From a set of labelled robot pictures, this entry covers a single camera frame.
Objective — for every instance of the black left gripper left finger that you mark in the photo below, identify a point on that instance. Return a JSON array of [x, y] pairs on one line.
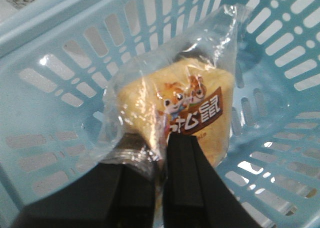
[[119, 192]]

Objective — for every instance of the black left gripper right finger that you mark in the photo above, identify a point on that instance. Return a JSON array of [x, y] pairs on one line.
[[194, 195]]

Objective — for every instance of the packaged yellow bread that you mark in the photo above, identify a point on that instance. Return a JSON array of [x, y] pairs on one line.
[[184, 87]]

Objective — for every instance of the light blue plastic basket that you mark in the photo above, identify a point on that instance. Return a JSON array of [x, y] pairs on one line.
[[58, 55]]

